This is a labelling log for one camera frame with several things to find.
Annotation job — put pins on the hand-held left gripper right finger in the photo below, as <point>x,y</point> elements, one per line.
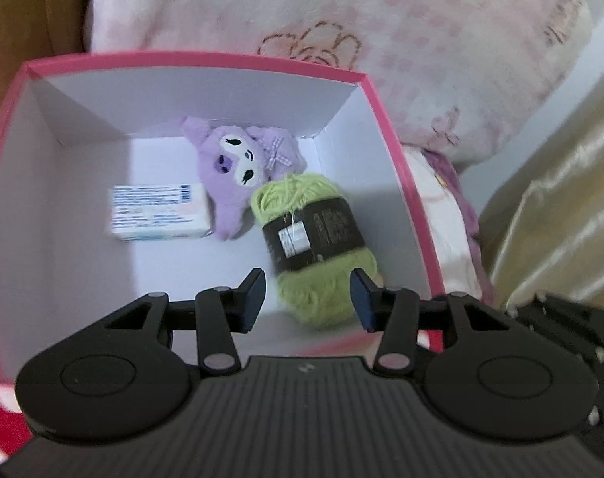
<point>364,301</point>

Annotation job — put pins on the purple plush toy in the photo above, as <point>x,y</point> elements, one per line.
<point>227,164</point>

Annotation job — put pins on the green yarn ball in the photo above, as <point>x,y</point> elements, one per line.
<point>307,229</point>

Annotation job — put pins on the pink floral pillow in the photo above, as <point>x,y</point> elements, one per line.
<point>381,35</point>

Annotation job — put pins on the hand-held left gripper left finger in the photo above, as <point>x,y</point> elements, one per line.
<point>252,301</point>

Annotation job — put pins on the gold satin curtain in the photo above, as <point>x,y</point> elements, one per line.
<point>556,199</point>

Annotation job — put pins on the small white printed box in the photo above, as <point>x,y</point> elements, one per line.
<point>157,211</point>

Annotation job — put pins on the brown pillow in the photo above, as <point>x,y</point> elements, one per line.
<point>28,5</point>

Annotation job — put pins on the pink cardboard box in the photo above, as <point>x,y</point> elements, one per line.
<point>83,284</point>

